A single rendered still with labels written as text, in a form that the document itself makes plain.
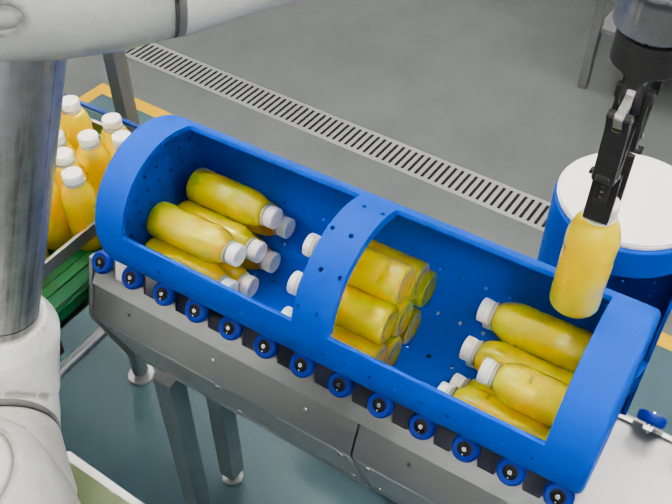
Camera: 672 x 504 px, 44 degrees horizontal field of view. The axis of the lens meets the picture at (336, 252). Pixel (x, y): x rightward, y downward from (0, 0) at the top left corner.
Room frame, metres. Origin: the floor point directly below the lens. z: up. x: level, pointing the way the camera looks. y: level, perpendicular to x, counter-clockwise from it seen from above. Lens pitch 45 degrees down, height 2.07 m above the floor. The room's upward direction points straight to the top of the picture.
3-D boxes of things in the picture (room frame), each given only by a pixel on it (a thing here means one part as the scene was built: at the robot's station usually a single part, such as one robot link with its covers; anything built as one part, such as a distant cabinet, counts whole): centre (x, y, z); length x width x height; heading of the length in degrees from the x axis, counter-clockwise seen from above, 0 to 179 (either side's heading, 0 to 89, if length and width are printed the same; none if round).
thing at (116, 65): (1.69, 0.51, 0.55); 0.04 x 0.04 x 1.10; 58
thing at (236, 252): (0.98, 0.17, 1.09); 0.04 x 0.02 x 0.04; 148
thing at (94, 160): (1.33, 0.49, 0.98); 0.07 x 0.07 x 0.16
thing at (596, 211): (0.72, -0.30, 1.45); 0.03 x 0.01 x 0.07; 58
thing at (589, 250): (0.74, -0.32, 1.32); 0.07 x 0.07 x 0.16
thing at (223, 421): (1.20, 0.29, 0.31); 0.06 x 0.06 x 0.63; 58
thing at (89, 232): (1.22, 0.45, 0.96); 0.40 x 0.01 x 0.03; 148
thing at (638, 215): (1.20, -0.56, 1.03); 0.28 x 0.28 x 0.01
